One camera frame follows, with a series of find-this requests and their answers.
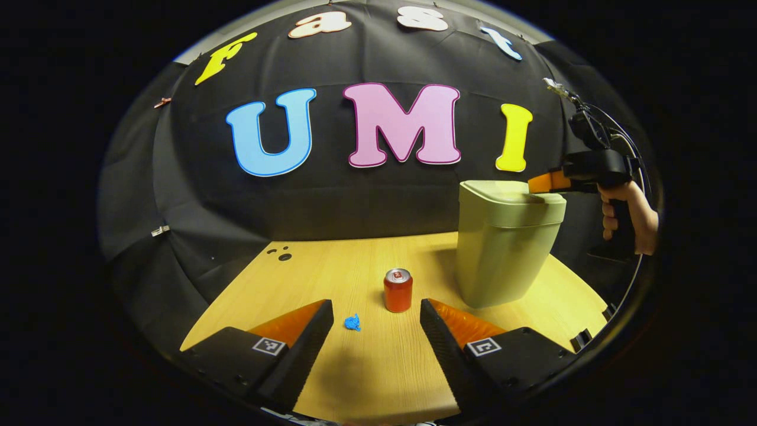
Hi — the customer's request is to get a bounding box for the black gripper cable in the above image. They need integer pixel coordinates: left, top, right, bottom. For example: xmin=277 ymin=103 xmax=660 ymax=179
xmin=583 ymin=102 xmax=651 ymax=314

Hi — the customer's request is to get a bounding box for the pale green garbage bin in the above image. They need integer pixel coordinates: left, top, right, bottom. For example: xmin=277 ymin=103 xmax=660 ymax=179
xmin=455 ymin=179 xmax=567 ymax=309

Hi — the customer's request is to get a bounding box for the black backdrop cloth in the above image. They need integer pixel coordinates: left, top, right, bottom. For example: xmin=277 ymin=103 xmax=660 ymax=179
xmin=98 ymin=0 xmax=663 ymax=356

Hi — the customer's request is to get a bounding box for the wooden desktop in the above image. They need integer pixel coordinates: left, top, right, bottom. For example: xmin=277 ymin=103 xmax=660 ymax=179
xmin=180 ymin=231 xmax=610 ymax=425

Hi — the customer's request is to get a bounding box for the red pop can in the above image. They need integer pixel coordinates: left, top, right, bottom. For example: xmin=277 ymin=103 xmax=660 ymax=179
xmin=383 ymin=268 xmax=414 ymax=313

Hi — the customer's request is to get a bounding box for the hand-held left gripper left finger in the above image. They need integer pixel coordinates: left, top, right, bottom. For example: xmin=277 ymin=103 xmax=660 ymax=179
xmin=180 ymin=299 xmax=335 ymax=414

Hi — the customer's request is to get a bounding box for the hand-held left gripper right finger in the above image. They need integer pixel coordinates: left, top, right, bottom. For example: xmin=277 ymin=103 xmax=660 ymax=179
xmin=420 ymin=298 xmax=578 ymax=415

